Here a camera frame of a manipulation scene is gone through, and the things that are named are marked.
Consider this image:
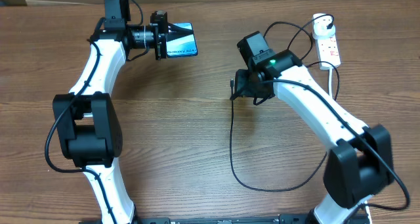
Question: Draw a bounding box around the blue Galaxy S24 smartphone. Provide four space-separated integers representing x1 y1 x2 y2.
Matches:
167 22 198 58

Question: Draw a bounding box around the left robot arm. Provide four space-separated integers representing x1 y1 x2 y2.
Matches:
45 0 198 223

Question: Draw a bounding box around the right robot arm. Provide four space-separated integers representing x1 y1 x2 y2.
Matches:
231 32 394 223

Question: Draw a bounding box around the white charger plug adapter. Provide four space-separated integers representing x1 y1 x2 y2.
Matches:
312 16 336 39

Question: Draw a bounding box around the white power strip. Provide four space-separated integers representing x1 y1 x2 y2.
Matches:
312 13 341 70

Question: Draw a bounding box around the white power strip cord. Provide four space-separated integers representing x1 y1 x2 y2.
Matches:
327 68 373 224

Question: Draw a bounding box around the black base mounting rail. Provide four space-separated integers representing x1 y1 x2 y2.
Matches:
79 213 371 224

